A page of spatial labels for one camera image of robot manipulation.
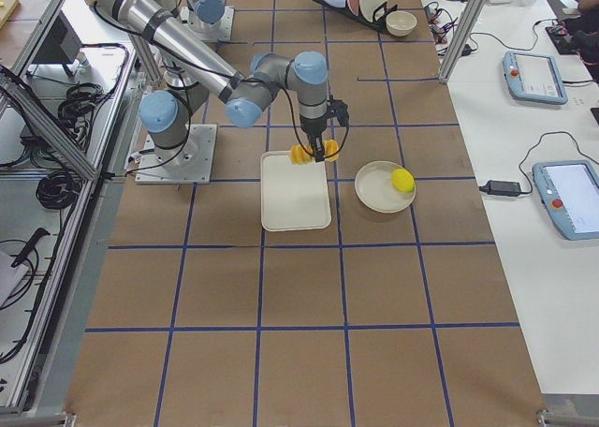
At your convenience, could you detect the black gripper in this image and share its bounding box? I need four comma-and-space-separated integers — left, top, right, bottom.
301, 115, 328, 162

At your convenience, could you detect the bread roll croissant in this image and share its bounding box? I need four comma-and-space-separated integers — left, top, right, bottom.
289, 140, 340, 165

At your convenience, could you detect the cream rectangular tray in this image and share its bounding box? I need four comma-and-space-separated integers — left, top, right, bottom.
260, 151, 331, 231

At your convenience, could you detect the cream round dish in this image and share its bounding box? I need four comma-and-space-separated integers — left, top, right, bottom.
354, 161, 416, 214

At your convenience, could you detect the yellow lemon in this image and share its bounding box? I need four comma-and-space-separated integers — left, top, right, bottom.
390, 168, 416, 193

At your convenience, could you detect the black dish rack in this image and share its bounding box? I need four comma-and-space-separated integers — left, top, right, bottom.
312, 0, 399, 36

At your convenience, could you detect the cream bowl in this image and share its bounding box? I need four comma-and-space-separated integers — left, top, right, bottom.
386, 10, 417, 37

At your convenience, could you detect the black power brick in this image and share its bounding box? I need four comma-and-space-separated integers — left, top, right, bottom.
484, 180, 521, 197

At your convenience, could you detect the blue teach pendant far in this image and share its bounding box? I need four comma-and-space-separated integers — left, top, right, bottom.
502, 51, 568, 105

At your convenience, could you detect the blue teach pendant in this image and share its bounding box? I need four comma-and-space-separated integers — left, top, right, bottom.
533, 160, 599, 241
502, 51, 568, 105

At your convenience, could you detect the blue teach pendant near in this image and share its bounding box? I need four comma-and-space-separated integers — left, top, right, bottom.
533, 160, 599, 241

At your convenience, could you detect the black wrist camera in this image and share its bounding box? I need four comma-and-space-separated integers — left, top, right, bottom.
327, 96, 349, 127

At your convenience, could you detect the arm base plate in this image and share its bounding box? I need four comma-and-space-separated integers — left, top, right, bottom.
180, 6, 235, 42
135, 124, 218, 184

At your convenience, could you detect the aluminium frame post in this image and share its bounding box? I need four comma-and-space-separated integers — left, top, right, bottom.
438, 0, 487, 84

